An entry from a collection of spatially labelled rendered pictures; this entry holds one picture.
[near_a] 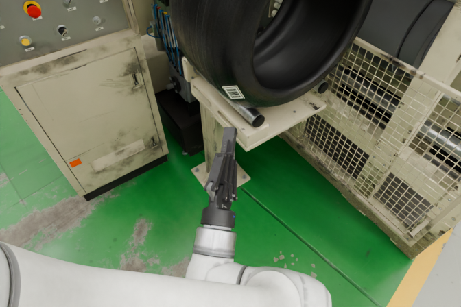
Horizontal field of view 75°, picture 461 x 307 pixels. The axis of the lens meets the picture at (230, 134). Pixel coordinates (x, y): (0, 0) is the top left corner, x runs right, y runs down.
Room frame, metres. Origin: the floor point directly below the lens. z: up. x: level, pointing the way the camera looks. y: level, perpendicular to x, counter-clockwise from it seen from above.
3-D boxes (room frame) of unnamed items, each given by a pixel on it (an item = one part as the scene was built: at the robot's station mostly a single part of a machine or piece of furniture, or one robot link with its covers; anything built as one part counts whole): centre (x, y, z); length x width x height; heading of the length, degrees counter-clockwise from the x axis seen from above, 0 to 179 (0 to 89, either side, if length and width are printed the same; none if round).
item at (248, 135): (0.79, 0.01, 0.83); 0.36 x 0.09 x 0.06; 35
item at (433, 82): (0.87, -0.50, 0.65); 0.90 x 0.02 x 0.70; 35
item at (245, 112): (0.78, 0.01, 0.90); 0.35 x 0.05 x 0.05; 35
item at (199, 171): (1.06, 0.06, 0.02); 0.27 x 0.27 x 0.04; 35
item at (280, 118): (0.87, -0.10, 0.80); 0.37 x 0.36 x 0.02; 125
